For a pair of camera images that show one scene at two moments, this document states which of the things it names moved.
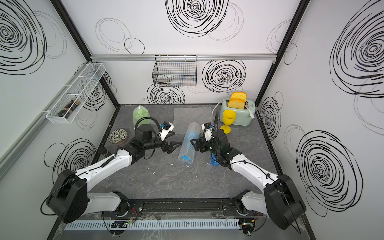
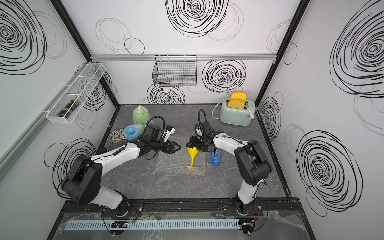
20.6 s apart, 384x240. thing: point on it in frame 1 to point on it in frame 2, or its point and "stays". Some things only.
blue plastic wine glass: (190, 135) to (132, 131)
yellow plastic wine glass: (229, 117) to (193, 152)
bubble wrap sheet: (182, 117) to (177, 162)
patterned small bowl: (118, 136) stays
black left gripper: (171, 149) stays
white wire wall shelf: (68, 106) stays
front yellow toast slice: (236, 104) stays
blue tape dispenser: (213, 160) stays
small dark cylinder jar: (103, 150) stays
